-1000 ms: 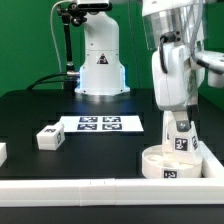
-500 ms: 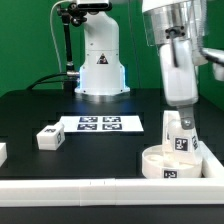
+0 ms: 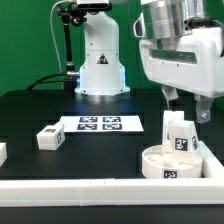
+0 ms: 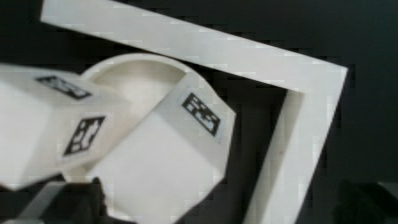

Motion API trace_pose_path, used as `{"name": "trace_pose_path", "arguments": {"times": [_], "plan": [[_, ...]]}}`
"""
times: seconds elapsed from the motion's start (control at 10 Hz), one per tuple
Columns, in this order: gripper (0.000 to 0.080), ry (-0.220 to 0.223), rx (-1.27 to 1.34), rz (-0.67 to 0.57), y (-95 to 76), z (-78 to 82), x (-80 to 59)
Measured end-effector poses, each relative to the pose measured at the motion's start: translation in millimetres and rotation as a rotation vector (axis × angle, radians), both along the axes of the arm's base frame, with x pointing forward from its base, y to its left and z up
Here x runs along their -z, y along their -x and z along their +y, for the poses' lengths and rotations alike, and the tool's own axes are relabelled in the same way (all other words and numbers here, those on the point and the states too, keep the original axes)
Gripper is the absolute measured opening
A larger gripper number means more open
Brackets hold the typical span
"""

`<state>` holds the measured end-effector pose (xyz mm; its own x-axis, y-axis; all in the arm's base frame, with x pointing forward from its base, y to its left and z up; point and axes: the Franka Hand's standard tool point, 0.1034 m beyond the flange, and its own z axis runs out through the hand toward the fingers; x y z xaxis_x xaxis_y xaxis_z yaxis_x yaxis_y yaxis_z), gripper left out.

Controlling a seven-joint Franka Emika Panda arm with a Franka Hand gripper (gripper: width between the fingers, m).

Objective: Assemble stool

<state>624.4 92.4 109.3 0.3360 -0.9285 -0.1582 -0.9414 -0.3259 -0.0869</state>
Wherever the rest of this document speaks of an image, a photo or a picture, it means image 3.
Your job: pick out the white U-shaped obstacle fence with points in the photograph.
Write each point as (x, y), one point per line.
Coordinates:
(209, 189)

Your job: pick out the white round stool seat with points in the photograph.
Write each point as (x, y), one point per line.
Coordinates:
(157, 164)

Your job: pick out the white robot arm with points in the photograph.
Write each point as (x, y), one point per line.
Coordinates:
(163, 22)

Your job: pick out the white sheet with tags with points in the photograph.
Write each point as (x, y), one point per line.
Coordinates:
(101, 124)

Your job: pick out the black camera stand pole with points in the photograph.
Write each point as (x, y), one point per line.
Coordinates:
(70, 15)

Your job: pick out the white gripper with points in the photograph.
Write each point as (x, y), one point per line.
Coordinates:
(205, 77)

